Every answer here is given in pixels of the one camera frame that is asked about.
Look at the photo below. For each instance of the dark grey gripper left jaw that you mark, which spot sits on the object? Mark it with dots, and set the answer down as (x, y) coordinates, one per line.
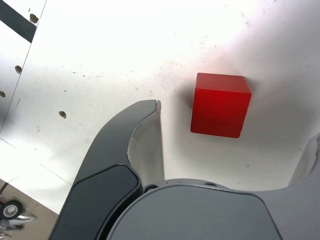
(105, 162)

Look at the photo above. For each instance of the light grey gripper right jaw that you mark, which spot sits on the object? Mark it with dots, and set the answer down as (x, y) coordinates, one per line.
(200, 215)

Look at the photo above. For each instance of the red cube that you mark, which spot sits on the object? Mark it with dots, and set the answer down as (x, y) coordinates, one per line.
(220, 110)

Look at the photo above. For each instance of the small black caster wheel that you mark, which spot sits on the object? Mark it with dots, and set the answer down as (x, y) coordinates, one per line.
(10, 210)

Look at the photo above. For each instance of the black tape strip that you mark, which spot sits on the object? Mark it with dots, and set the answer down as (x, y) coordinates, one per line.
(17, 22)

